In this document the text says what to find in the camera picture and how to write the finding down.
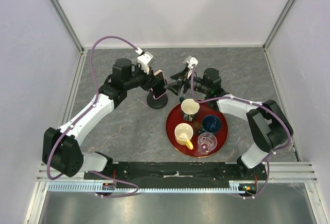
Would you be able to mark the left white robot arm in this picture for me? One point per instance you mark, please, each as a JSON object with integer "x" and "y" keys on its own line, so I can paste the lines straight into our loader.
{"x": 61, "y": 146}

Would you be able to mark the pink smartphone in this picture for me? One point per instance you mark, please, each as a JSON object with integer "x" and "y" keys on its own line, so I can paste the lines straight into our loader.
{"x": 158, "y": 88}

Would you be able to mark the black phone stand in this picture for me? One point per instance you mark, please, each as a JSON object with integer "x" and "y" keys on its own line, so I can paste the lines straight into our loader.
{"x": 156, "y": 103}

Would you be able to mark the aluminium frame rail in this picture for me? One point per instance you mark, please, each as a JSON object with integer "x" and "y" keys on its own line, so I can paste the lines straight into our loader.
{"x": 67, "y": 25}

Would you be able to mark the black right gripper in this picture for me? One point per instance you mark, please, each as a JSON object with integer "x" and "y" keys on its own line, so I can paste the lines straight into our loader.
{"x": 176, "y": 88}

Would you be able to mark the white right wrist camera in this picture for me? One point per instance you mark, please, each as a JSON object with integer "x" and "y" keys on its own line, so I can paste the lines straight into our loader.
{"x": 190, "y": 62}

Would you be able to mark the blue slotted cable duct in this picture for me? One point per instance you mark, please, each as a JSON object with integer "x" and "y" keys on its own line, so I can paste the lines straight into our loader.
{"x": 93, "y": 187}

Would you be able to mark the red round tray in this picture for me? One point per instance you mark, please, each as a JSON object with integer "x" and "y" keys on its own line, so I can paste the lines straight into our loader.
{"x": 175, "y": 118}

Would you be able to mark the blue mug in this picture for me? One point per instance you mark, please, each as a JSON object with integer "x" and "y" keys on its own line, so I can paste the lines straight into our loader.
{"x": 211, "y": 124}

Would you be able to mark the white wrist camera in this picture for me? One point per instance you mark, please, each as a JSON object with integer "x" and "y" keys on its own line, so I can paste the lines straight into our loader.
{"x": 190, "y": 62}
{"x": 145, "y": 59}

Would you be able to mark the right aluminium frame post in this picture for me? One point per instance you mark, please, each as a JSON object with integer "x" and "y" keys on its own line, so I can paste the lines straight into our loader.
{"x": 278, "y": 23}

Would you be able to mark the clear glass tumbler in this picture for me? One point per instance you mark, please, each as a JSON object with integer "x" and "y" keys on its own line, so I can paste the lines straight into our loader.
{"x": 206, "y": 143}

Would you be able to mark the yellow mug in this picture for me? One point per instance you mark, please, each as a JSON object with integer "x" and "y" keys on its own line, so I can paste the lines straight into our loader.
{"x": 183, "y": 135}

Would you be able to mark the green mug white inside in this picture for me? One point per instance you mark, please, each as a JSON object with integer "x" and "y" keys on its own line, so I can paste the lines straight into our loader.
{"x": 189, "y": 109}

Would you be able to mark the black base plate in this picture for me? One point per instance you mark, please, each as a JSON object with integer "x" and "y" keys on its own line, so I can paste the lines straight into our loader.
{"x": 182, "y": 175}

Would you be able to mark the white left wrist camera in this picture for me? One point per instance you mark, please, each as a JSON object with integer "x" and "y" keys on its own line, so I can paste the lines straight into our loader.
{"x": 145, "y": 59}

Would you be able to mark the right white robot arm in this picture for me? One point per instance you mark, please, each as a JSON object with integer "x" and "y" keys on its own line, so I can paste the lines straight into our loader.
{"x": 270, "y": 129}

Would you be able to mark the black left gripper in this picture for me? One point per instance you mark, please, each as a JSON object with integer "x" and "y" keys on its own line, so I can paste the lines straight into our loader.
{"x": 150, "y": 80}

